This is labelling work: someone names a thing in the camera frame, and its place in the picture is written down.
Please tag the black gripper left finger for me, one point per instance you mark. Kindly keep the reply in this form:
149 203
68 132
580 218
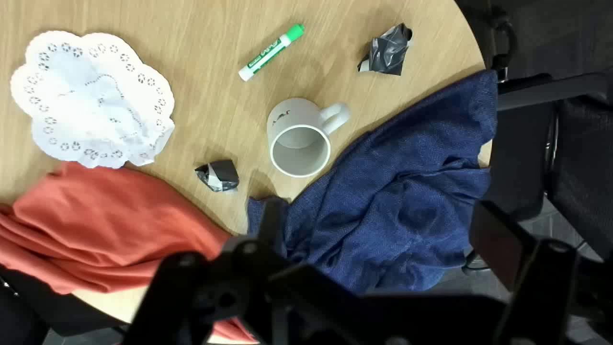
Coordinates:
185 293

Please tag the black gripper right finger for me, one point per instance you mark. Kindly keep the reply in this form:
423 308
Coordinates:
538 280

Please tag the green Expo marker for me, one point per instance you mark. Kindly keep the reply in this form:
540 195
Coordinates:
271 52

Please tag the white paper doily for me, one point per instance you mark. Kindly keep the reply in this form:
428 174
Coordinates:
89 96

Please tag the black mesh office chair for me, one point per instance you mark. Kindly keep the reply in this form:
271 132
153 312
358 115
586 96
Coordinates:
563 153

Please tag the orange cloth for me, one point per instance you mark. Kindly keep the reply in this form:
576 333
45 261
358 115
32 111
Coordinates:
97 222

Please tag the white ceramic mug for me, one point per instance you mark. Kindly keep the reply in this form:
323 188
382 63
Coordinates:
300 115

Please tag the blue cloth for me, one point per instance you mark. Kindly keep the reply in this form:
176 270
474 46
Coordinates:
396 192

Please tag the black crumpled wrapper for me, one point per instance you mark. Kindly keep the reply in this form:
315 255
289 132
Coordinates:
222 172
386 54

